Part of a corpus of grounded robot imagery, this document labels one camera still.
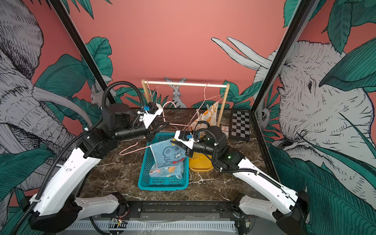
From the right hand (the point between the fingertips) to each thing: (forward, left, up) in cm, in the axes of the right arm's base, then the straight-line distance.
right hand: (172, 137), depth 60 cm
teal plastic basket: (-8, +11, -36) cm, 39 cm away
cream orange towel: (+29, -18, -18) cm, 39 cm away
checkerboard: (+34, -43, -34) cm, 65 cm away
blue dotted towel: (-2, +1, -32) cm, 32 cm away
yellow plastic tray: (+5, -12, -36) cm, 38 cm away
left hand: (+4, +2, +6) cm, 7 cm away
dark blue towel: (0, +4, -14) cm, 15 cm away
